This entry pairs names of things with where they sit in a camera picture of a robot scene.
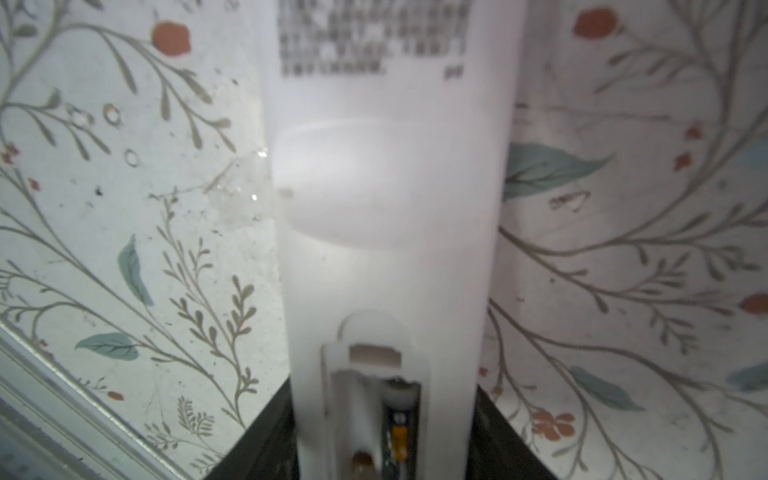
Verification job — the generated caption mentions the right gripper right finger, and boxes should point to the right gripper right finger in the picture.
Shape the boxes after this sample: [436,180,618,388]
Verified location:
[467,387,557,480]

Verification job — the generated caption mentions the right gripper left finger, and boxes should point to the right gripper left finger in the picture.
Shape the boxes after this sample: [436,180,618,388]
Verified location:
[204,379,297,480]

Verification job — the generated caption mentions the white remote control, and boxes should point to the white remote control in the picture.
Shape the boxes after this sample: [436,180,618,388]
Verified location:
[256,1,527,479]

